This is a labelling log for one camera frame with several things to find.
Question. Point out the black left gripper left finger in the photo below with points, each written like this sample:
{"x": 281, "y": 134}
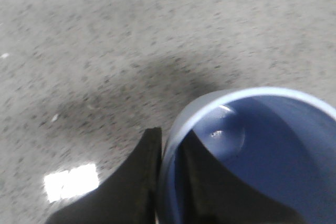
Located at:
{"x": 128, "y": 195}

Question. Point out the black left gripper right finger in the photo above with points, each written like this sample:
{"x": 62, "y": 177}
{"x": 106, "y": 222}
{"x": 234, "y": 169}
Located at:
{"x": 212, "y": 194}

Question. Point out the blue plastic cup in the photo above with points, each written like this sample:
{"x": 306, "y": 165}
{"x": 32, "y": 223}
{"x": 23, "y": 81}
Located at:
{"x": 280, "y": 142}

